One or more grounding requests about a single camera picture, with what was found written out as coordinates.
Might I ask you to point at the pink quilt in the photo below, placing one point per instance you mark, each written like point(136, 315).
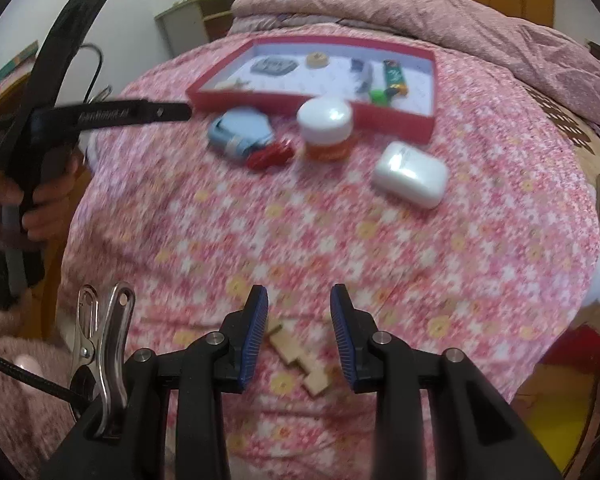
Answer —
point(430, 15)

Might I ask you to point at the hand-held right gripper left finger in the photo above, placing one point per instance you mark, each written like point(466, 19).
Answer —
point(255, 340)

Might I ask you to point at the small bright green toy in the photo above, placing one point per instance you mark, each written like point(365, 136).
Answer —
point(377, 96)

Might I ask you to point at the white earbud case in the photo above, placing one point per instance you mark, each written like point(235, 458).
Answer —
point(410, 175)

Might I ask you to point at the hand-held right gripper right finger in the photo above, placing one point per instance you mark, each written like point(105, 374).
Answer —
point(345, 340)

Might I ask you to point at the low open shelf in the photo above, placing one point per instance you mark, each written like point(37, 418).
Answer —
point(180, 25)

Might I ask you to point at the white-lidded orange jar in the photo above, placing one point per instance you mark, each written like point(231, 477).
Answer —
point(325, 117)

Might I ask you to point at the brown patterned mat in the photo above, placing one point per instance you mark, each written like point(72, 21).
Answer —
point(565, 120)

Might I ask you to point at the metal spring clip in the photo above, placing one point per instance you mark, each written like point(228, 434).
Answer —
point(100, 95)
point(112, 340)

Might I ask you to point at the round wooden chess piece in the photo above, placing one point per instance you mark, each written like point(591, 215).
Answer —
point(317, 60)

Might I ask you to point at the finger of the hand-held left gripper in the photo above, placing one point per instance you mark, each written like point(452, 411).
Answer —
point(172, 111)

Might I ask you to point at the small red toy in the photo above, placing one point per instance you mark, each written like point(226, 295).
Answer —
point(270, 156)

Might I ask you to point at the wooden puzzle piece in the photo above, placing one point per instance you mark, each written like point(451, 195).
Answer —
point(300, 360)

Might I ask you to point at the light blue plastic case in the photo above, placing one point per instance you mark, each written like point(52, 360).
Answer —
point(240, 127)

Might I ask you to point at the pink fleece clothing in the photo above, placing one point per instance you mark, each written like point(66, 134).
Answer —
point(10, 360)

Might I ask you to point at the red cardboard box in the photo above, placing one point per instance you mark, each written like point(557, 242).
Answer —
point(395, 122)

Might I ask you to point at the green lighter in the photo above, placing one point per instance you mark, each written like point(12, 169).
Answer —
point(395, 77)

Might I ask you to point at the person's left hand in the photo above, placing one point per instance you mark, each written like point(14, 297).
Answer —
point(50, 220)

